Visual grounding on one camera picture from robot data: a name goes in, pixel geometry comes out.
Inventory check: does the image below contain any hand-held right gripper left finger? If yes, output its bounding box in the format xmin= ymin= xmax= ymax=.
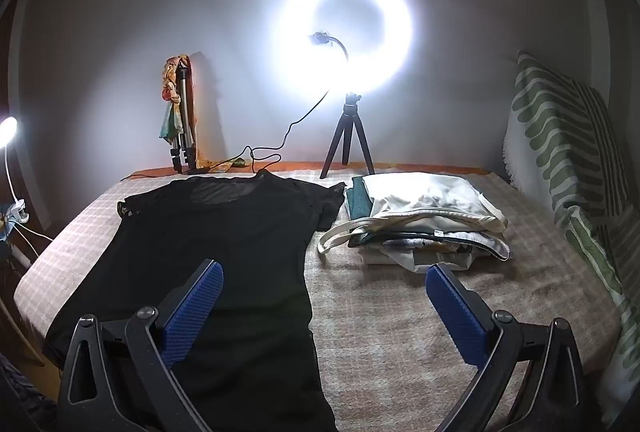
xmin=57 ymin=259 xmax=224 ymax=432

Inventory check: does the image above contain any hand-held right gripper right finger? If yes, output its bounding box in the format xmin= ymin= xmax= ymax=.
xmin=425 ymin=263 xmax=587 ymax=432

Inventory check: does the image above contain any black t-shirt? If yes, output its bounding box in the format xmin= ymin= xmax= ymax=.
xmin=42 ymin=169 xmax=347 ymax=432

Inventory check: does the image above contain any white folded garment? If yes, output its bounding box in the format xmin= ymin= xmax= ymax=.
xmin=367 ymin=249 xmax=478 ymax=274

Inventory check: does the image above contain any white printed garment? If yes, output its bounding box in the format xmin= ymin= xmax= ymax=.
xmin=350 ymin=232 xmax=511 ymax=263

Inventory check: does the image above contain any green patterned pillow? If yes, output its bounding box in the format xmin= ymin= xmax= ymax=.
xmin=562 ymin=207 xmax=640 ymax=420

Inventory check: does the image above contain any colourful patterned cloth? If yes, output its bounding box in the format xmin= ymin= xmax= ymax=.
xmin=157 ymin=54 xmax=193 ymax=145

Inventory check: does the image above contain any orange wooden pole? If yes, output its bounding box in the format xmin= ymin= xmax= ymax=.
xmin=186 ymin=55 xmax=203 ymax=170

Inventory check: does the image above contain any folded silver tripod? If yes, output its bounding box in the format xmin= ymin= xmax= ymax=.
xmin=167 ymin=65 xmax=201 ymax=175

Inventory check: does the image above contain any striped pillow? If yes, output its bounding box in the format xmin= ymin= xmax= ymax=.
xmin=500 ymin=51 xmax=601 ymax=213

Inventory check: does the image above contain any dark striped cushion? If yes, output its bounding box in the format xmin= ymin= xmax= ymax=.
xmin=570 ymin=82 xmax=633 ymax=225

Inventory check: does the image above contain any small black tripod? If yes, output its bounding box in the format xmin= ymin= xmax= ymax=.
xmin=319 ymin=92 xmax=376 ymax=180

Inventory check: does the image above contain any white clip lamp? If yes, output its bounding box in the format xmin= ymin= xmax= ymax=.
xmin=0 ymin=116 xmax=32 ymax=225

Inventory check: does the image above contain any black gooseneck holder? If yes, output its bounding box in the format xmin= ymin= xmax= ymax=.
xmin=309 ymin=31 xmax=351 ymax=63

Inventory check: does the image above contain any black power cable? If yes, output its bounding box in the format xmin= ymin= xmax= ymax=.
xmin=187 ymin=85 xmax=333 ymax=175

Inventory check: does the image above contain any white ring light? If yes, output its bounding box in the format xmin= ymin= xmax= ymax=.
xmin=272 ymin=0 xmax=416 ymax=98

